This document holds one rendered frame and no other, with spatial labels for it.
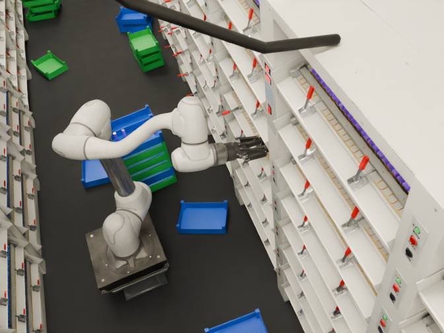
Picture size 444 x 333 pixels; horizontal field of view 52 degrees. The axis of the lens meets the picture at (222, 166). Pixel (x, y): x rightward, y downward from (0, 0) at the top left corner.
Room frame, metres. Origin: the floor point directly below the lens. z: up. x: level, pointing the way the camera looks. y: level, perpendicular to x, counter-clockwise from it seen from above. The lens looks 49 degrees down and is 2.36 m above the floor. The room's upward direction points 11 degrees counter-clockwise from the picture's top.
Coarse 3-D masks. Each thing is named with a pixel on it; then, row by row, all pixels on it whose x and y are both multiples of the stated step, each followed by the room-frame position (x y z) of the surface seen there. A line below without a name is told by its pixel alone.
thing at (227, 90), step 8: (224, 88) 1.72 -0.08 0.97; (232, 88) 1.71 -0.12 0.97; (232, 96) 1.68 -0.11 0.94; (232, 104) 1.63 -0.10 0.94; (240, 104) 1.61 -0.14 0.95; (240, 120) 1.52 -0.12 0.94; (248, 128) 1.45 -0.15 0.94; (248, 136) 1.41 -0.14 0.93; (264, 160) 1.25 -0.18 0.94; (264, 168) 1.21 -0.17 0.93
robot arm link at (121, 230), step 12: (108, 216) 1.42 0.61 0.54; (120, 216) 1.40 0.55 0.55; (132, 216) 1.43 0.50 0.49; (108, 228) 1.34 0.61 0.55; (120, 228) 1.33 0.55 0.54; (132, 228) 1.36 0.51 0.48; (108, 240) 1.31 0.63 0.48; (120, 240) 1.30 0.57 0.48; (132, 240) 1.32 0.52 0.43; (120, 252) 1.29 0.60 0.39; (132, 252) 1.30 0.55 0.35
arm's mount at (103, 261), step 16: (144, 224) 1.52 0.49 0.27; (96, 240) 1.47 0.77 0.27; (144, 240) 1.41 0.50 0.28; (96, 256) 1.37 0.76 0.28; (112, 256) 1.35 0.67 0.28; (160, 256) 1.29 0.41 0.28; (96, 272) 1.27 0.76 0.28; (112, 272) 1.25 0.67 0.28; (128, 272) 1.23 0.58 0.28; (144, 272) 1.23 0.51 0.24; (112, 288) 1.19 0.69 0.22
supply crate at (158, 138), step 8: (144, 120) 2.20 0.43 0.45; (128, 128) 2.16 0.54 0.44; (136, 128) 2.18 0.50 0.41; (112, 136) 2.13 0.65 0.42; (120, 136) 2.14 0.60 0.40; (152, 136) 2.09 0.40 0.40; (160, 136) 2.02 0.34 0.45; (144, 144) 1.99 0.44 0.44; (152, 144) 2.00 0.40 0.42; (136, 152) 1.97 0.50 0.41
